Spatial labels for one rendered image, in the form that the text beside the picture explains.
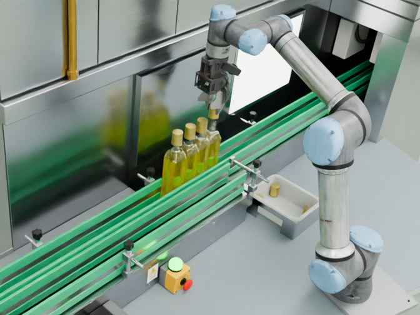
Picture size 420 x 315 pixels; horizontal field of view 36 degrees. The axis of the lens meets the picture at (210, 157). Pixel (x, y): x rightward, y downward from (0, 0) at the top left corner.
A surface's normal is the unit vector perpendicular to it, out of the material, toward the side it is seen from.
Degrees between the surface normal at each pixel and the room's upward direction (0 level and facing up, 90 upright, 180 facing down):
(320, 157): 83
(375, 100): 90
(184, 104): 90
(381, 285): 1
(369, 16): 90
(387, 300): 1
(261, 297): 0
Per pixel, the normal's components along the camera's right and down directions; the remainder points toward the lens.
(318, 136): -0.71, 0.21
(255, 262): 0.11, -0.81
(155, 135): 0.75, 0.45
